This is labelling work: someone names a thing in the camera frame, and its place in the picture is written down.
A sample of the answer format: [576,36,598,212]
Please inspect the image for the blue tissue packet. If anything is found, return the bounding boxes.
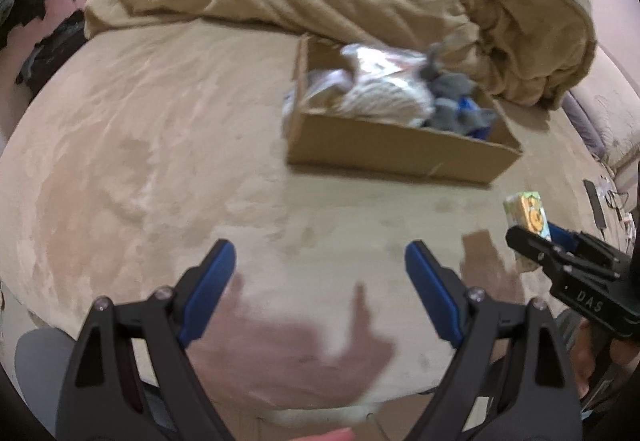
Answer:
[459,96,490,140]

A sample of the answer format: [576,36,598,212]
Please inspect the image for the person's right hand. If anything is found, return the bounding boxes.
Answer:
[570,323,640,397]

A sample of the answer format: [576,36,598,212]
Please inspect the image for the grey pillow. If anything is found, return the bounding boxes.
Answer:
[565,91,607,156]

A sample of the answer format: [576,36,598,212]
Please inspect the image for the brown cardboard box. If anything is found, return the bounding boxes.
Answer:
[286,34,523,186]

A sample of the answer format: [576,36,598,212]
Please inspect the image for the grey socks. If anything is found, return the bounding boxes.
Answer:
[419,42,501,138]

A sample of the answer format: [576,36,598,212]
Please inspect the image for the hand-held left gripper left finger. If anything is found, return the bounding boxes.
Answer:
[56,238,237,441]

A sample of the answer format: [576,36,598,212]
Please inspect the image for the black phone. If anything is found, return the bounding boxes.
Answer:
[583,179,607,231]

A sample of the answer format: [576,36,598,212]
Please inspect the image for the clear bag of brown snacks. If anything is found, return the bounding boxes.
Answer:
[340,43,432,78]

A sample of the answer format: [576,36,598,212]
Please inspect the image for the beige round bed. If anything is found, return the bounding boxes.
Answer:
[0,18,636,414]

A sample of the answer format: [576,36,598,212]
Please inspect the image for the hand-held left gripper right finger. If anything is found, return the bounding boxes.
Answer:
[404,241,584,441]

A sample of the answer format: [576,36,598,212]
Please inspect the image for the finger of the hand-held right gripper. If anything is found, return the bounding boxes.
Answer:
[505,226,583,284]
[546,222,623,268]

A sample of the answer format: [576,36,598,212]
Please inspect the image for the clear bag of white beads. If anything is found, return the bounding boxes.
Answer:
[281,68,437,128]

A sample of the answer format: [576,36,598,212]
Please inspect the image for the white floral pillow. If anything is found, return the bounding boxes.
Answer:
[570,43,640,172]

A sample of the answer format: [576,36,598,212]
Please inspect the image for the black suitcase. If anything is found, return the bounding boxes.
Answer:
[16,10,87,94]

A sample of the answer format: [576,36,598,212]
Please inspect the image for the black cable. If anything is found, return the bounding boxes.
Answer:
[597,173,638,242]

